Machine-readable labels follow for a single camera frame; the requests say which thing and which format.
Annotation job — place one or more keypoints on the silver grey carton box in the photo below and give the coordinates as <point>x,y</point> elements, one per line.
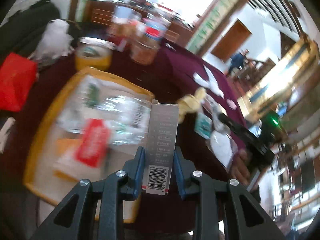
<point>160,147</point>

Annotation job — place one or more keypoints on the blue label plastic jar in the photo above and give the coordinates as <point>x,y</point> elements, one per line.
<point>156,25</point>

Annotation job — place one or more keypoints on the person in blue jacket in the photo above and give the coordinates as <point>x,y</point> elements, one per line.
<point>237,61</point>

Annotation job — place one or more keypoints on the red snack packet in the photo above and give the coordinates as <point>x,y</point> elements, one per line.
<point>94,143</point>

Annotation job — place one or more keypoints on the white plastic bag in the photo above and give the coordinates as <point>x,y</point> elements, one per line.
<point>55,42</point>

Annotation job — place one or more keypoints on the wooden door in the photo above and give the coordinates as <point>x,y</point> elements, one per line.
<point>231,41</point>

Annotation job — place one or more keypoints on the right hand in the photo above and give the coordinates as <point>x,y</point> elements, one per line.
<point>238,169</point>

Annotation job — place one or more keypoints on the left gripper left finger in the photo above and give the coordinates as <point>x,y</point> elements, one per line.
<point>73,218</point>

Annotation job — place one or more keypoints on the black bag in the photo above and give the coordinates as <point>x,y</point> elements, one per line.
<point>23,31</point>

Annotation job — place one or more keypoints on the pink fluffy scrunchie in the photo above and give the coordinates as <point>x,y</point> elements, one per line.
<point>231,104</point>

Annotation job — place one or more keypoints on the yellow tape roll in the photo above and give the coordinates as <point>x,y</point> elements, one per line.
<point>94,52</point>

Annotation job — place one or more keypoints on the yellow fabric storage basket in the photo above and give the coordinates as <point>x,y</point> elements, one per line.
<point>39,177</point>

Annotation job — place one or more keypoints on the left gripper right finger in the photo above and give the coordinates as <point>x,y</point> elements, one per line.
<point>244,217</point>

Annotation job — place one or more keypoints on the teal tissue pack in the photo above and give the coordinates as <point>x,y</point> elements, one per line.
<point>203,125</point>

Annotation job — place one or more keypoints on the maroon tablecloth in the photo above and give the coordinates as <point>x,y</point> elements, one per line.
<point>169,77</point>

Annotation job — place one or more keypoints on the red paper bag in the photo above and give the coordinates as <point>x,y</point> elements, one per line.
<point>18,74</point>

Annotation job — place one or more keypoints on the yellow knotted towel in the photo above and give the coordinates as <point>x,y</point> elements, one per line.
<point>190,103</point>

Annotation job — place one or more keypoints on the white knotted towel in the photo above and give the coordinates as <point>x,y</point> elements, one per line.
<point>211,83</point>

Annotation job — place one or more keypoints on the clear plastic pouch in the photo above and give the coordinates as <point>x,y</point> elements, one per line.
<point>220,141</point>

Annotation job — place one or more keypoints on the clear jar with orange label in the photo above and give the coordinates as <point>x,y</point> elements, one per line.
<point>145,46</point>

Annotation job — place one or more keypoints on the blue lid cup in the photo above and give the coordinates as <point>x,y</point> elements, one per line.
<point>124,22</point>

